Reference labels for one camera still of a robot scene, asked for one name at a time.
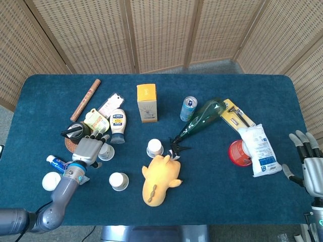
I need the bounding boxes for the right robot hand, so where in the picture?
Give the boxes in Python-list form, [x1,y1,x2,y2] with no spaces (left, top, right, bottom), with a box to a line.
[282,130,323,197]

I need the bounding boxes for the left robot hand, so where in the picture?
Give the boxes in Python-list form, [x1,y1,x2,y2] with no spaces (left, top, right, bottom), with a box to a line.
[72,130,111,169]

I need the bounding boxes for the white cup green flower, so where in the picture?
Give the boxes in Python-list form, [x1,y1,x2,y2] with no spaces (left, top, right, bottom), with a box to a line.
[109,172,130,192]
[97,142,115,161]

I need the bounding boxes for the white cup blue flowers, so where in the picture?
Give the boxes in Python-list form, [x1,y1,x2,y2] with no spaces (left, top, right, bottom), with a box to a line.
[146,138,164,158]

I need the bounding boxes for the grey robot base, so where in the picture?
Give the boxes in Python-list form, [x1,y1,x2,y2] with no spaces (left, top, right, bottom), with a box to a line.
[100,225,210,242]

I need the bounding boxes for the woven rattan coaster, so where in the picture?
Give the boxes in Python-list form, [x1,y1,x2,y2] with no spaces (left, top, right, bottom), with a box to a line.
[65,133,84,154]

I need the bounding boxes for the black teapot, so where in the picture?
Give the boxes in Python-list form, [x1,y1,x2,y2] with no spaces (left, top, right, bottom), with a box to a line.
[60,121,91,145]

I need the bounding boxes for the silver pouch in teapot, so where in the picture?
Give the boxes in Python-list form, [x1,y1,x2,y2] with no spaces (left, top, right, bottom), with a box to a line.
[66,125,81,139]

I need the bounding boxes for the green yellow snack packet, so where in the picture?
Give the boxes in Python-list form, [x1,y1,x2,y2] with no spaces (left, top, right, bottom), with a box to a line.
[83,108,110,134]

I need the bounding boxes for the blue white toothpaste tube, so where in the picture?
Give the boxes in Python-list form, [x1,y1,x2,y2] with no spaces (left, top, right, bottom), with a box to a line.
[46,155,70,175]

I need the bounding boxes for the mayonnaise squeeze bottle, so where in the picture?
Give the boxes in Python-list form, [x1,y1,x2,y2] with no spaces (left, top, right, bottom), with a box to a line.
[109,108,127,144]

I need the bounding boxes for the white lidded jar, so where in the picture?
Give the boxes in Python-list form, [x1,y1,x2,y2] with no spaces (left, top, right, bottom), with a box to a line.
[42,171,62,191]

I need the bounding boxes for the brown paper roll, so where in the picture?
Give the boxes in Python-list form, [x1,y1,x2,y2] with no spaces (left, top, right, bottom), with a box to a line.
[70,78,101,122]

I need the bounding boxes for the white phone case package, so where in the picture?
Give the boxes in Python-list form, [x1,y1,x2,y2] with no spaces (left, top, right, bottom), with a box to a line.
[97,92,125,119]

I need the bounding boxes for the white plastic package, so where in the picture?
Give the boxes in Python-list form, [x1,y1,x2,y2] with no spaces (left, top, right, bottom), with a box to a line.
[238,124,283,178]

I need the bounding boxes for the yellow plush dinosaur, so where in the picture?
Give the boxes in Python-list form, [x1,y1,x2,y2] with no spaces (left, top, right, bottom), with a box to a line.
[141,154,183,207]

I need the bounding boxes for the reed diffuser box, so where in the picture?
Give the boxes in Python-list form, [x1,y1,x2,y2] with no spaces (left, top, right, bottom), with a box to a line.
[136,84,159,124]

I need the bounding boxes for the red plastic container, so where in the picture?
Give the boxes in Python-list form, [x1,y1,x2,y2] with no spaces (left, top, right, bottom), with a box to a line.
[229,140,253,167]

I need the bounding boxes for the razor on yellow card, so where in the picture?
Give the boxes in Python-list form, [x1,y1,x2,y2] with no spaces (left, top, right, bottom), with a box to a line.
[222,98,256,132]

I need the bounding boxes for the blue drink can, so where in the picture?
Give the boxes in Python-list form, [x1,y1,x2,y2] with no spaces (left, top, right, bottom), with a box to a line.
[179,96,198,122]

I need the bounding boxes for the green spray bottle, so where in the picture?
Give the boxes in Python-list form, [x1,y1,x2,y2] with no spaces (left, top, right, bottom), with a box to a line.
[169,97,227,153]

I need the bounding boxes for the blue tablecloth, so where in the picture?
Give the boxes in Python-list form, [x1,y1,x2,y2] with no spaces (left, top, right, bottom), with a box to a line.
[0,73,313,226]

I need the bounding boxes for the woven folding screen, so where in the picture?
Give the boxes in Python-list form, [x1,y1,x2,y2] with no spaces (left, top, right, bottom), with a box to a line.
[0,0,323,142]

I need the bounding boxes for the black floor cable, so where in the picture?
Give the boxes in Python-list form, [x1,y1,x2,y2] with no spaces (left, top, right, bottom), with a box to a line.
[80,225,96,242]

